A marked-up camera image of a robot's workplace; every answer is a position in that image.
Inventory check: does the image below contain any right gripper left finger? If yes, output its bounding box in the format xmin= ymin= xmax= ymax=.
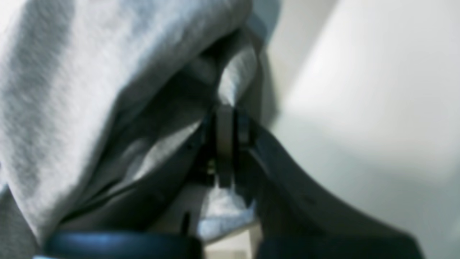
xmin=45 ymin=105 xmax=236 ymax=259

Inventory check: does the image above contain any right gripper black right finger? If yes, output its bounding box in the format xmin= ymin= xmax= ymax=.
xmin=235 ymin=110 xmax=424 ymax=259

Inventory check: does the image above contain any grey t-shirt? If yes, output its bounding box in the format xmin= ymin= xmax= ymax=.
xmin=1 ymin=0 xmax=257 ymax=259

